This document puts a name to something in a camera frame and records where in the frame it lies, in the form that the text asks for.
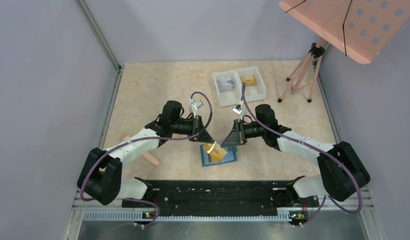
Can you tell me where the teal card holder wallet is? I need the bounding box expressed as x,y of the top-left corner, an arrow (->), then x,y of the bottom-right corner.
200,144 -> 237,167

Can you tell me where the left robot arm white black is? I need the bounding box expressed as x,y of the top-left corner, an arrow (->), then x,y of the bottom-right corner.
77,100 -> 214,206

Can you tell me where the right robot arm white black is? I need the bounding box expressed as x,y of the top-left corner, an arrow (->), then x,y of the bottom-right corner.
221,104 -> 370,202

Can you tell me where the gold card in tray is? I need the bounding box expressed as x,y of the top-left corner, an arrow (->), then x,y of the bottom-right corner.
240,75 -> 256,86

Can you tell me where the silver card in tray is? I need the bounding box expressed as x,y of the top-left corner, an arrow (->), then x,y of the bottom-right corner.
217,78 -> 234,93

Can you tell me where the beige wooden peg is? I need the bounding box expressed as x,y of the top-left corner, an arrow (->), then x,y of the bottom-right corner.
123,135 -> 161,167

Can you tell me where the white two-compartment tray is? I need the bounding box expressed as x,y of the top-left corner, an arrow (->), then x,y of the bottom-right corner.
212,66 -> 266,107

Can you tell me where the pink tripod stand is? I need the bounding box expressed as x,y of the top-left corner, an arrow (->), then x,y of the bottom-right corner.
277,37 -> 326,103

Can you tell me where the pink perforated board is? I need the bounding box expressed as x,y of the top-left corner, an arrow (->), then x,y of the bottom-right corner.
279,0 -> 410,64

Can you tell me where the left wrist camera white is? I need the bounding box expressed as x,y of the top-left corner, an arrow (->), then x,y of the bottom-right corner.
189,98 -> 204,115

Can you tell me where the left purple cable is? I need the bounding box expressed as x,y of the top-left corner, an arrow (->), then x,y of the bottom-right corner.
80,91 -> 214,202

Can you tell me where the purple cable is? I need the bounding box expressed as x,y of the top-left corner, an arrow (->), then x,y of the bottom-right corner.
240,82 -> 364,215
80,91 -> 214,202

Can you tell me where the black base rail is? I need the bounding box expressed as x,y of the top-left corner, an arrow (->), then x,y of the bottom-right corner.
122,180 -> 319,217

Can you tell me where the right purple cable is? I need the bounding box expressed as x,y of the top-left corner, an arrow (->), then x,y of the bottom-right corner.
240,82 -> 364,215

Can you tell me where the grey slotted cable duct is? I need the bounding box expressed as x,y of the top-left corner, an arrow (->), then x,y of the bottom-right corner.
83,210 -> 306,222

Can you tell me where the aluminium frame post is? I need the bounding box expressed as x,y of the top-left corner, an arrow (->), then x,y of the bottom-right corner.
75,0 -> 122,72

